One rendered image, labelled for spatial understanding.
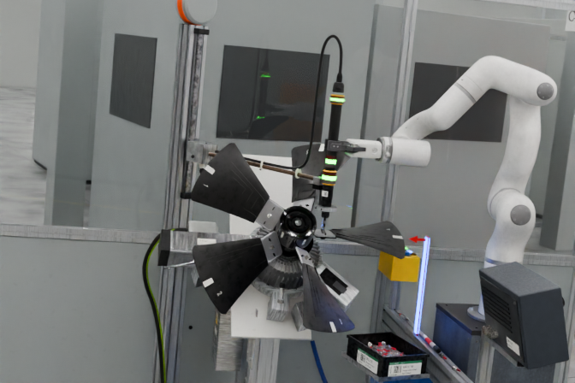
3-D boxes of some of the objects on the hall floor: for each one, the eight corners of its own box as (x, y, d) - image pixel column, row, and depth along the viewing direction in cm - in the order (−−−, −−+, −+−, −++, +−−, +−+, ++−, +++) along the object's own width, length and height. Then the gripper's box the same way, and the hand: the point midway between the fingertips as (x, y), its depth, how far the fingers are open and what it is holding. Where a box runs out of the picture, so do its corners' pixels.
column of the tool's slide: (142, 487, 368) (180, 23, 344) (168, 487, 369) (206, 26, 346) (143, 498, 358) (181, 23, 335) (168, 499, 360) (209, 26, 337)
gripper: (376, 135, 306) (322, 129, 303) (391, 141, 290) (333, 135, 287) (373, 157, 307) (318, 152, 304) (388, 165, 291) (330, 160, 287)
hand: (332, 144), depth 295 cm, fingers closed on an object, 4 cm apart
